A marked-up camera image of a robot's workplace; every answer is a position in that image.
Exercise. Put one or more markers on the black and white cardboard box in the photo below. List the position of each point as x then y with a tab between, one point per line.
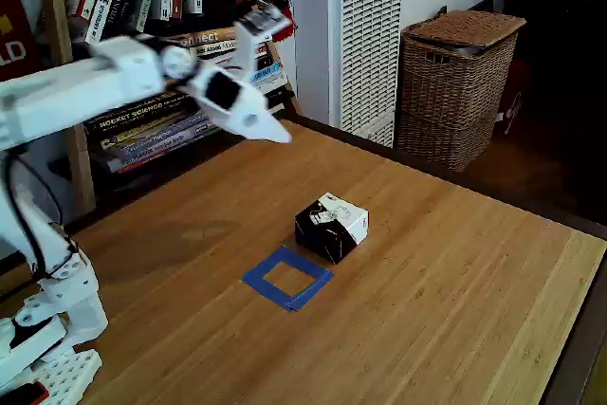
327	234

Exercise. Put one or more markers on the blue tape square target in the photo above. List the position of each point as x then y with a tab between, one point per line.
265	285

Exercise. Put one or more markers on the light blue spine book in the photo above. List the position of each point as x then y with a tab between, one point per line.
268	74

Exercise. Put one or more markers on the black rocket science book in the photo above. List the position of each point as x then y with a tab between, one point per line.
137	113

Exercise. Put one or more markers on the white louvred heater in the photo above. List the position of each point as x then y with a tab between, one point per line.
370	44

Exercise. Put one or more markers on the brown wicker basket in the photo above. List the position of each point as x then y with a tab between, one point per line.
450	92

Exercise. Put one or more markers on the big red book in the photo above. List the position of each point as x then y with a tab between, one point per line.
14	21

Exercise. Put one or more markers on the red and black clamp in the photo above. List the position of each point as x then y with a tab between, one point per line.
26	394

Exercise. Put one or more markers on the camera on white mount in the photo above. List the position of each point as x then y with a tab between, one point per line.
263	21

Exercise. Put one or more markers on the white perforated base plate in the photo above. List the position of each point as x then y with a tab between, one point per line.
66	374

